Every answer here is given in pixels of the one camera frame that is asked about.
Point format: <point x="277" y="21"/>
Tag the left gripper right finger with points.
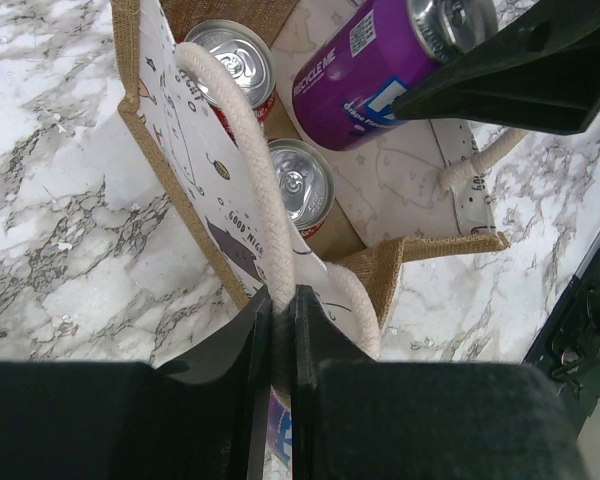
<point x="356" y="418"/>

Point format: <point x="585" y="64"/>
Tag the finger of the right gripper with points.
<point x="540" y="73"/>

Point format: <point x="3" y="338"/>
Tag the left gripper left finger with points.
<point x="201" y="415"/>

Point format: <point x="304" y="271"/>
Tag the purple Fanta can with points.
<point x="343" y="96"/>

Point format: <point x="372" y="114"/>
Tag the red cola can front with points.
<point x="306" y="183"/>

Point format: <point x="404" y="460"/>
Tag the red cola can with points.
<point x="245" y="56"/>
<point x="306" y="183"/>

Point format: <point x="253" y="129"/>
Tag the jute canvas tote bag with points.
<point x="388" y="212"/>

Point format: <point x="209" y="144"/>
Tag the purple can near front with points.
<point x="279" y="431"/>

